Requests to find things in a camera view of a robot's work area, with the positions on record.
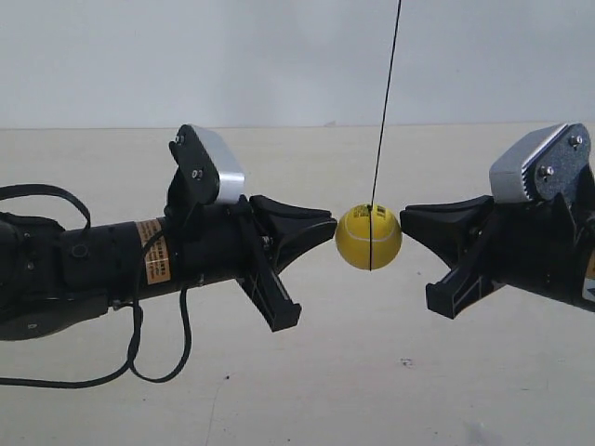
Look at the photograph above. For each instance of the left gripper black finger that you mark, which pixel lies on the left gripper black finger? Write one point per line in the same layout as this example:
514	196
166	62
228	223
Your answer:
290	231
266	291

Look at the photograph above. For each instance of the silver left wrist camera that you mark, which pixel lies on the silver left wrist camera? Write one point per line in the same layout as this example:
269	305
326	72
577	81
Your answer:
209	170

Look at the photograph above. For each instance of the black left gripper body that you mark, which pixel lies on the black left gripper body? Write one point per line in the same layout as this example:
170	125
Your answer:
216	243

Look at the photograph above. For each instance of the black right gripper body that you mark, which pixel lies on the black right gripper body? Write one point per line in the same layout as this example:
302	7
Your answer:
547	248

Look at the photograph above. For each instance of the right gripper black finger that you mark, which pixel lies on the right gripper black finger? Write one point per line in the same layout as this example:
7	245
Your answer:
458	290
448	230

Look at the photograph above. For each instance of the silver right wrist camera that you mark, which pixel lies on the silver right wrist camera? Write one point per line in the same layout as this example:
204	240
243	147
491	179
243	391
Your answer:
541	165

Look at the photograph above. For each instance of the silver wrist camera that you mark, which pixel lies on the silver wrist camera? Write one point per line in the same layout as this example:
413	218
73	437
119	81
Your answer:
209	170
541	165

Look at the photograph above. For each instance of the yellow tennis ball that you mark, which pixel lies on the yellow tennis ball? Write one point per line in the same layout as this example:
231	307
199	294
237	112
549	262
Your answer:
368	236

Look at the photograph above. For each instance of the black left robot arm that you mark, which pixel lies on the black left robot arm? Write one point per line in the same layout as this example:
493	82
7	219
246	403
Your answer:
53	278

